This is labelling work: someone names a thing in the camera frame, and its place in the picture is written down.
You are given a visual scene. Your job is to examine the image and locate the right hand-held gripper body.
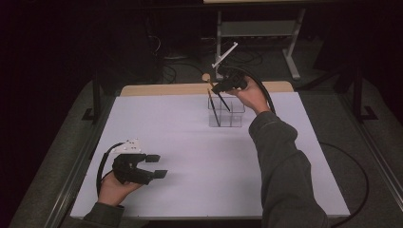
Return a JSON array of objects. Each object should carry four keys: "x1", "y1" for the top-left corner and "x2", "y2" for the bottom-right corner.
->
[{"x1": 210, "y1": 41, "x2": 249, "y2": 93}]

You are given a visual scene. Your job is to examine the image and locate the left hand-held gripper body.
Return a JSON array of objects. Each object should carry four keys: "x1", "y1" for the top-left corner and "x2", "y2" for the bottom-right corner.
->
[{"x1": 110, "y1": 137, "x2": 156, "y2": 186}]

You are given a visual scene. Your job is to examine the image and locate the fan makeup brush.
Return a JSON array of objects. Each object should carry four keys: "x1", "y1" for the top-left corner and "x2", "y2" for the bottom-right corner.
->
[{"x1": 201, "y1": 72, "x2": 232, "y2": 112}]

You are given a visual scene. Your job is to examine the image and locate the thin makeup brush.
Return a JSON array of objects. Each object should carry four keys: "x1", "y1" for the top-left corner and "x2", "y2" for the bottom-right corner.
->
[{"x1": 206, "y1": 88, "x2": 221, "y2": 127}]

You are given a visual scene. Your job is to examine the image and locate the clear acrylic organizer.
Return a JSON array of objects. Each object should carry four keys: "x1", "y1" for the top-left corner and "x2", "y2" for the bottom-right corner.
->
[{"x1": 207, "y1": 96, "x2": 246, "y2": 128}]

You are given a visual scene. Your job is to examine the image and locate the person's left hand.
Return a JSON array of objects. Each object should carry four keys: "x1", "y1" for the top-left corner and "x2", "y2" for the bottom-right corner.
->
[{"x1": 98, "y1": 172, "x2": 144, "y2": 207}]

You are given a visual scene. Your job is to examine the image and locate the person's right hand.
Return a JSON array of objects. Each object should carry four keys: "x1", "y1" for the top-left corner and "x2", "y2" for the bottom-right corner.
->
[{"x1": 226, "y1": 75, "x2": 272, "y2": 116}]

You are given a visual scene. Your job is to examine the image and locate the grey metal stand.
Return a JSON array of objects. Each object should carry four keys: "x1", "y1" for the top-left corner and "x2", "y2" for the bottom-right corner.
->
[{"x1": 216, "y1": 8, "x2": 307, "y2": 81}]

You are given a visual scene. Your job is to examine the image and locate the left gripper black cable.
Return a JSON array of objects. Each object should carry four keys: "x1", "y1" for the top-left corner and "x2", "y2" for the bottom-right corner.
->
[{"x1": 95, "y1": 142, "x2": 126, "y2": 198}]

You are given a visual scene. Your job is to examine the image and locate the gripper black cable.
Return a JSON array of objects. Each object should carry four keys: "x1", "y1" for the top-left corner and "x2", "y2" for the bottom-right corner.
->
[
  {"x1": 95, "y1": 142, "x2": 126, "y2": 198},
  {"x1": 221, "y1": 65, "x2": 371, "y2": 228}
]

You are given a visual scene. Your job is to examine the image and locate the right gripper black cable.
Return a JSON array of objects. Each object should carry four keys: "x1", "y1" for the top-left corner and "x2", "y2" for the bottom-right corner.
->
[{"x1": 221, "y1": 65, "x2": 371, "y2": 228}]

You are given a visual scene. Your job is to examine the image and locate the black floor cables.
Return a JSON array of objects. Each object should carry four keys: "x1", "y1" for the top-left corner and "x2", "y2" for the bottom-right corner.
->
[{"x1": 145, "y1": 15, "x2": 264, "y2": 84}]

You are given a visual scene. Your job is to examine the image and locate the metal side rail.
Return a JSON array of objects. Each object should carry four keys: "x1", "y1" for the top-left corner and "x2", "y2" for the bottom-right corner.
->
[
  {"x1": 338, "y1": 94, "x2": 403, "y2": 203},
  {"x1": 44, "y1": 94, "x2": 116, "y2": 228}
]

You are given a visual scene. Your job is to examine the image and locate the black frame post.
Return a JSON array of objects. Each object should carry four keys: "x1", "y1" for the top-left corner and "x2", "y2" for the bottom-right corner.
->
[
  {"x1": 81, "y1": 72, "x2": 103, "y2": 123},
  {"x1": 352, "y1": 63, "x2": 379, "y2": 123}
]

